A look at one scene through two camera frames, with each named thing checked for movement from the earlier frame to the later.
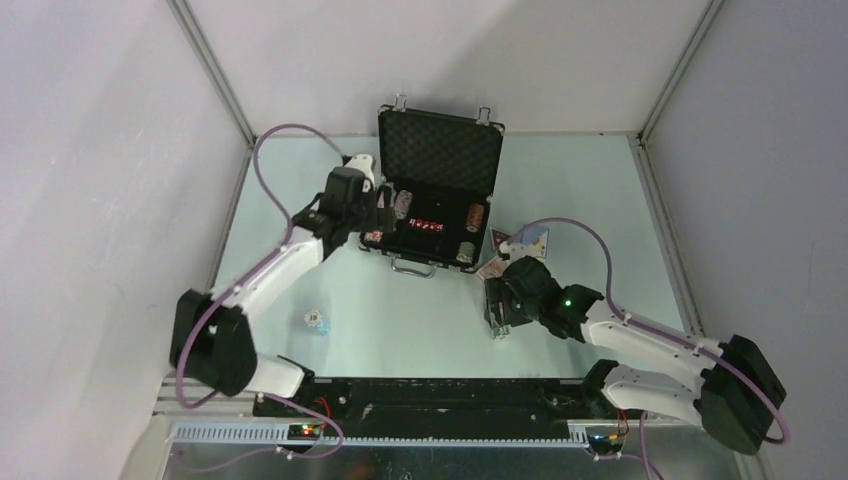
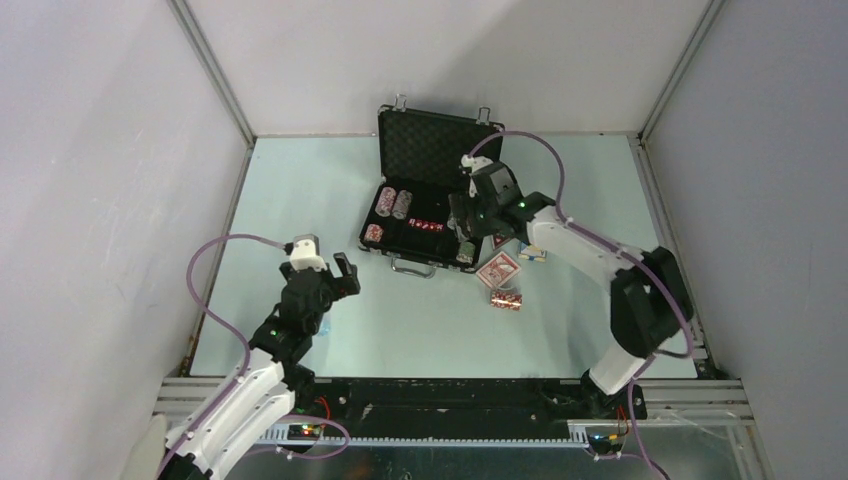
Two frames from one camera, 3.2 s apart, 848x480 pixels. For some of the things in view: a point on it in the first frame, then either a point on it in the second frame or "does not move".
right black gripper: x=497 y=291 -> x=470 y=203
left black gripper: x=375 y=219 -> x=347 y=283
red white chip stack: x=373 y=235 does not move
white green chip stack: x=466 y=252 does not move
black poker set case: x=443 y=169 does not move
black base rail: x=444 y=406 does not move
